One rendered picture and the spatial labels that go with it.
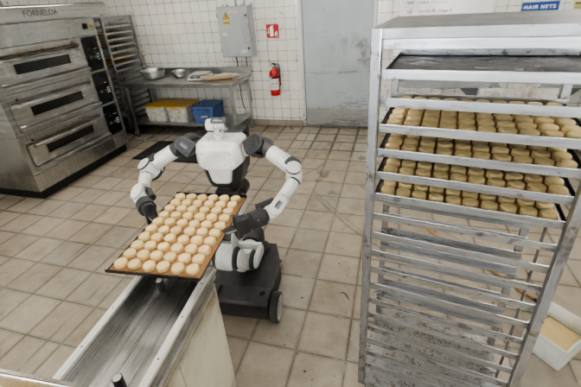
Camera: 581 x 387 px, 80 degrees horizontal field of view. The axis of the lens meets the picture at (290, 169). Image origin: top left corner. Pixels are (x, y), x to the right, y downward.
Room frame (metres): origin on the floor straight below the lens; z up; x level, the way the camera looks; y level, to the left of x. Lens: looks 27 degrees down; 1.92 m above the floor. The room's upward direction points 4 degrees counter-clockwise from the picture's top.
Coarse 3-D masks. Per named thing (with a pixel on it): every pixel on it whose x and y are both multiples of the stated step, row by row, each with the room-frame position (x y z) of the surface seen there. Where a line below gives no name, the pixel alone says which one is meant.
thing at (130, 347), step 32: (160, 288) 1.08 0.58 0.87; (192, 288) 1.09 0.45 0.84; (128, 320) 0.94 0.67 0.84; (160, 320) 0.93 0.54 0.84; (96, 352) 0.82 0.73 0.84; (128, 352) 0.81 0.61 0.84; (192, 352) 0.86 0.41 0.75; (224, 352) 1.06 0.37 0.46; (96, 384) 0.70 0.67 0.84; (128, 384) 0.69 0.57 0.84; (160, 384) 0.69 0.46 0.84; (192, 384) 0.81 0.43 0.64; (224, 384) 1.00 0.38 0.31
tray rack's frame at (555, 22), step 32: (384, 32) 1.07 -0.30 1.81; (416, 32) 1.03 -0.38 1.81; (448, 32) 0.99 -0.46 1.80; (480, 32) 0.96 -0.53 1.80; (512, 32) 0.93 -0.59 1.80; (544, 32) 0.90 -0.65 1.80; (576, 32) 0.87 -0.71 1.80; (576, 192) 0.84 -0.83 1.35; (576, 224) 0.81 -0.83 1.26; (544, 288) 0.83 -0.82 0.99; (416, 320) 1.40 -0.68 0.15; (384, 352) 1.21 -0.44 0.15; (480, 352) 1.18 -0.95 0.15; (384, 384) 1.04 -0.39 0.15; (416, 384) 1.03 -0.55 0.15; (448, 384) 1.02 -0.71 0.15; (480, 384) 1.01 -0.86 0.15; (512, 384) 0.82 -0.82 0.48
